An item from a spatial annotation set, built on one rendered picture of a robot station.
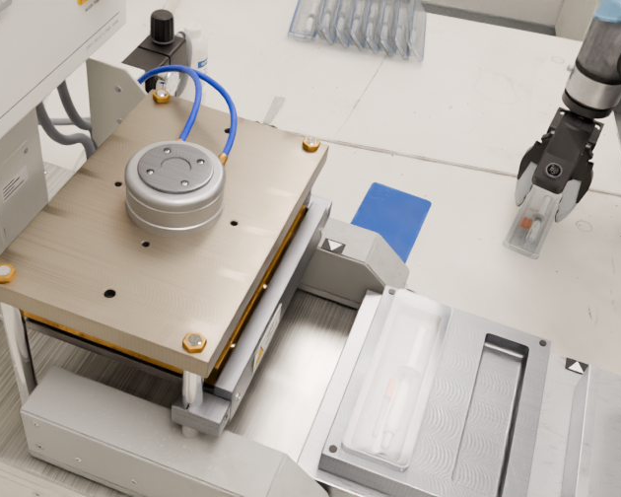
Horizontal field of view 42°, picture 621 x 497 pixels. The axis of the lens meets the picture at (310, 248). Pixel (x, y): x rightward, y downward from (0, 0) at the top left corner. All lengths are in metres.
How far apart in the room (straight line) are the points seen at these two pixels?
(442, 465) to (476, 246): 0.60
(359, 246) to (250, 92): 0.67
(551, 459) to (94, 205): 0.44
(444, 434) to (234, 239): 0.24
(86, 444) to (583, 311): 0.76
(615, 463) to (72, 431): 0.46
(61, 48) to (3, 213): 0.16
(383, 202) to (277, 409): 0.56
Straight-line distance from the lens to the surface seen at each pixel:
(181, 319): 0.58
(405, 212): 1.24
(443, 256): 1.19
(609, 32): 1.10
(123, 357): 0.66
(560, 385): 0.80
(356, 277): 0.81
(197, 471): 0.64
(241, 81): 1.45
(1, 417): 0.76
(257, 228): 0.65
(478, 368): 0.76
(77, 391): 0.68
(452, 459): 0.68
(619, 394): 0.82
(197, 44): 1.31
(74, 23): 0.71
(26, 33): 0.65
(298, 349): 0.80
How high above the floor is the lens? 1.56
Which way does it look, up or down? 45 degrees down
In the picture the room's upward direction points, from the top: 10 degrees clockwise
